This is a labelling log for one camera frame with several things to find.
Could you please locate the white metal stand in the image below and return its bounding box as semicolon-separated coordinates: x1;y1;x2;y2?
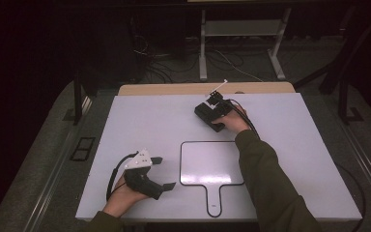
198;8;293;81

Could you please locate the black floor socket frame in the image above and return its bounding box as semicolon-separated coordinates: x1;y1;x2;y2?
70;136;97;162

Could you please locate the person's right hand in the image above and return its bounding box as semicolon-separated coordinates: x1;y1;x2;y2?
211;103;251;135

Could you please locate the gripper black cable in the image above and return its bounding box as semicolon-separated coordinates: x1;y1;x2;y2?
105;150;140;201
224;98;367;232

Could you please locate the person's left hand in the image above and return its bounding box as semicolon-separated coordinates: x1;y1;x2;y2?
102;173;149;218

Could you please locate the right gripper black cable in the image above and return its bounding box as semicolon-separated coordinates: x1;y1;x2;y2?
224;98;367;232

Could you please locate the black metal stand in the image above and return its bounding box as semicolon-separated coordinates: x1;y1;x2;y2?
318;8;365;126

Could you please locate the black whiteboard eraser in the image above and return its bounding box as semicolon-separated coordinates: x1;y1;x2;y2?
193;102;227;133

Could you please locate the tangle of black floor cables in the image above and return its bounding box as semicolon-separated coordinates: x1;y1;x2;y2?
131;32;204;85

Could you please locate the white floor cable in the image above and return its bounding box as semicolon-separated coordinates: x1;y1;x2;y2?
214;48;265;83

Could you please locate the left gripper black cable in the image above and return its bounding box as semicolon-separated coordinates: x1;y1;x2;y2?
105;150;140;201

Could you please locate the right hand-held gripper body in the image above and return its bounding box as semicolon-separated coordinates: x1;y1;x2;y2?
205;78;235;120

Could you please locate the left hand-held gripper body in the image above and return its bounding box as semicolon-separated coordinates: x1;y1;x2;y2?
124;148;165;201

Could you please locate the small whiteboard with handle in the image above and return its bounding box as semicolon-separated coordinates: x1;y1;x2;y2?
179;140;246;218

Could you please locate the metal floor rail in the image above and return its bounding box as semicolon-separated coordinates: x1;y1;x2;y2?
21;96;94;232
340;121;371;209

